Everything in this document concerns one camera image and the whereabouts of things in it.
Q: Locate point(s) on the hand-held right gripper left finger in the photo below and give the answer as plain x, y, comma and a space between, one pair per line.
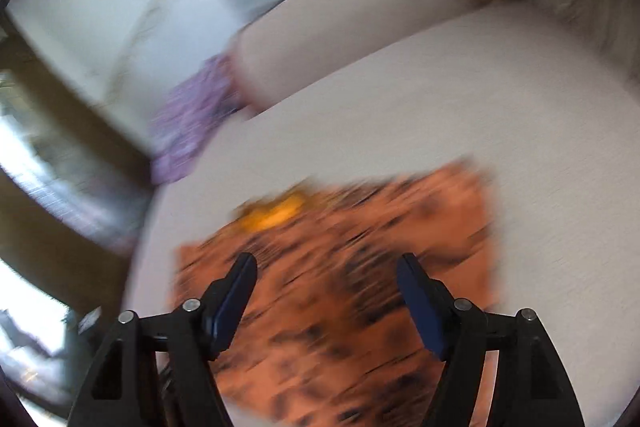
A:
232, 302

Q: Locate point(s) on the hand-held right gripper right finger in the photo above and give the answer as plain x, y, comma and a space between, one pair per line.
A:
425, 307

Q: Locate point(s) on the orange black floral shirt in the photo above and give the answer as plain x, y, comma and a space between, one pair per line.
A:
350, 247

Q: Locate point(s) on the purple floral cloth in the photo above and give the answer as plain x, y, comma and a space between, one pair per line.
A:
192, 122

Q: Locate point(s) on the wooden stained glass door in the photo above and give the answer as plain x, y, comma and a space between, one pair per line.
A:
65, 187

